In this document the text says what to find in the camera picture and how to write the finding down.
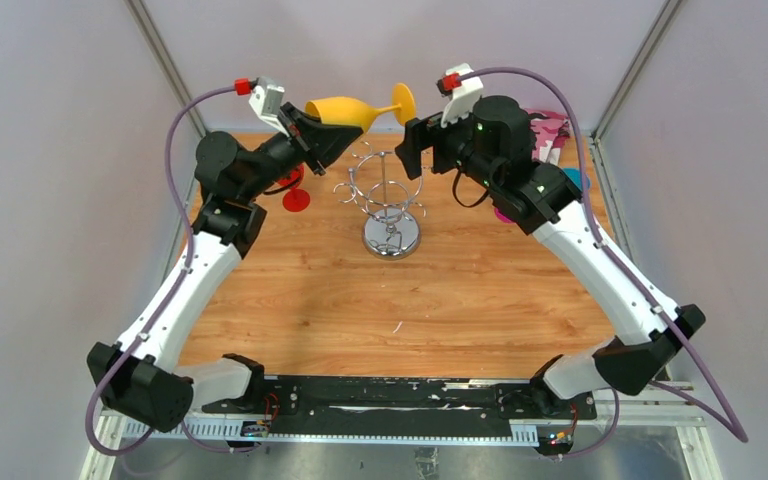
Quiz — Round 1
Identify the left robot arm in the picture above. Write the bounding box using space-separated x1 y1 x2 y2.
85 103 369 432

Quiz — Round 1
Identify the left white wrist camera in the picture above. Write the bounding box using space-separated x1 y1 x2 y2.
233 76 287 135

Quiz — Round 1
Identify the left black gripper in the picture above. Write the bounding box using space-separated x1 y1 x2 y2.
239 103 361 202

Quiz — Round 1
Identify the pink wine glass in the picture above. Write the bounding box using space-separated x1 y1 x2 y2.
494 208 513 224

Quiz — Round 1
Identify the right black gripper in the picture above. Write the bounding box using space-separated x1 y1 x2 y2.
395 99 501 192

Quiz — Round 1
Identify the pink camouflage cloth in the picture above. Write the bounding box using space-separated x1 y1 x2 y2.
526 109 571 165

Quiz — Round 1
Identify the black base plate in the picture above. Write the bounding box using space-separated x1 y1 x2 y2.
202 375 596 439

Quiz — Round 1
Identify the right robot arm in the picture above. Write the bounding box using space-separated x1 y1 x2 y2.
395 95 706 418

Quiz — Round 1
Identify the chrome wine glass rack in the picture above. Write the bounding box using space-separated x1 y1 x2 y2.
333 141 427 261

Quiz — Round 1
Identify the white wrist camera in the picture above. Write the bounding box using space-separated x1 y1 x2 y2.
233 76 287 135
437 63 484 128

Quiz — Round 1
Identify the red wine glass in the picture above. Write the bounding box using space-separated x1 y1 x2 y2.
278 165 311 213

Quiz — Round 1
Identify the aluminium frame rail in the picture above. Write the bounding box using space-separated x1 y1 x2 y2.
90 375 722 479

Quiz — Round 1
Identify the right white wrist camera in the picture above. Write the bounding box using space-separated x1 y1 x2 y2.
437 63 484 128

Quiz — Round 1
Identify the yellow wine glass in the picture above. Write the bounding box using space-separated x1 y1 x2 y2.
304 83 416 132

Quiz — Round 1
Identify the blue wine glass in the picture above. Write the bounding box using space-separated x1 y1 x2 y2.
562 167 591 192

